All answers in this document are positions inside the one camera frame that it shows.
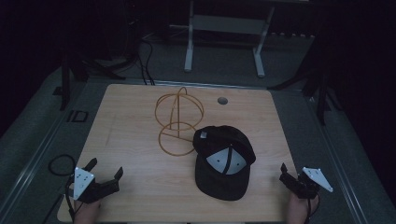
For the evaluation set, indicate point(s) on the white metal desk frame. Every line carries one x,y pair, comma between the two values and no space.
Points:
224,24

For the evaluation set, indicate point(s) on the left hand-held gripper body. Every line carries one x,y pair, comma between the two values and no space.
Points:
83,183

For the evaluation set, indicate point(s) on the person's left hand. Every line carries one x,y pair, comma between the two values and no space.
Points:
87,213

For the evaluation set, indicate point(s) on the black tripod stand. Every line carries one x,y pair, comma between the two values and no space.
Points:
65,81
322,96

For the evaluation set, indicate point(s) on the grey round table grommet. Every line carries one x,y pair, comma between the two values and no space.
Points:
222,100

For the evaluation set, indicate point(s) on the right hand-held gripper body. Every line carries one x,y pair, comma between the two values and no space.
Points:
311,182

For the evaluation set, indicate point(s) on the person's right hand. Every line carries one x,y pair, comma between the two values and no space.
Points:
299,210

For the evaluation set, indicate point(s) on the black baseball cap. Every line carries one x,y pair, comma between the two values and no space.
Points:
222,161

